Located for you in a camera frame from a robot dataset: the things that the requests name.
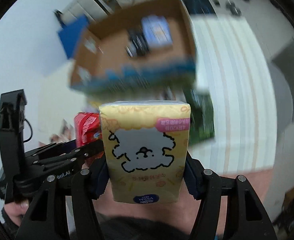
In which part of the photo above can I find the red snack packet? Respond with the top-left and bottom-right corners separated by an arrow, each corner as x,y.
74,112 -> 102,147

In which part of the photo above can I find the yellow dog tissue pack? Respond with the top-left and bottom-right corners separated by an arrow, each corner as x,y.
99,100 -> 191,204

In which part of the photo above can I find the blue bear tissue pack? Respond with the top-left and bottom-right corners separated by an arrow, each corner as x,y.
141,15 -> 172,50

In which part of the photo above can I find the person left hand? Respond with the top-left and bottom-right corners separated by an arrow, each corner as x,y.
4,200 -> 29,226

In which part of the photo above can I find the green snack packet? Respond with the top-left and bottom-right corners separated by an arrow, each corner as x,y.
183,89 -> 215,145

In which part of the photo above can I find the grey chair seat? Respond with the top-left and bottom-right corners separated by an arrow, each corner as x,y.
268,62 -> 293,135

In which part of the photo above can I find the blue board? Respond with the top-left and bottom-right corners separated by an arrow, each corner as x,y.
58,15 -> 89,59

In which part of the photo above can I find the striped table cloth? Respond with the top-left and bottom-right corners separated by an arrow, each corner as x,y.
189,15 -> 277,174

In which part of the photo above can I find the black snack packet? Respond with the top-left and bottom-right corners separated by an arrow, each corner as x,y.
126,29 -> 150,57

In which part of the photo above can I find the brown cardboard box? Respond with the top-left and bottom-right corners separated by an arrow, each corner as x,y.
70,0 -> 196,94

